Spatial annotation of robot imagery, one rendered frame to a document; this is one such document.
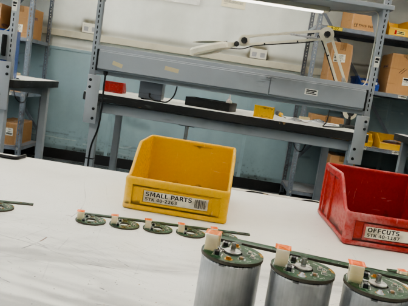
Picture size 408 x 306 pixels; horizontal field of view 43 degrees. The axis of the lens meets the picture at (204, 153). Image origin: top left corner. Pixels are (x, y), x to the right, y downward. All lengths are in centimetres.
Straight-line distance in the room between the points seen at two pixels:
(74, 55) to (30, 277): 448
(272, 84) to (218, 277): 228
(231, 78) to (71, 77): 254
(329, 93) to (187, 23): 236
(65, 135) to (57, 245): 445
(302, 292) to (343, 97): 234
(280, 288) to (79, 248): 21
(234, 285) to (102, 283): 14
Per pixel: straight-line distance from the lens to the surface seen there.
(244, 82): 246
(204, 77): 246
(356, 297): 20
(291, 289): 20
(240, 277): 20
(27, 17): 448
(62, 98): 481
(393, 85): 438
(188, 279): 34
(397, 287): 21
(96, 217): 45
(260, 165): 464
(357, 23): 424
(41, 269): 34
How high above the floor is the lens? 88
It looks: 8 degrees down
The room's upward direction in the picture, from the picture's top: 9 degrees clockwise
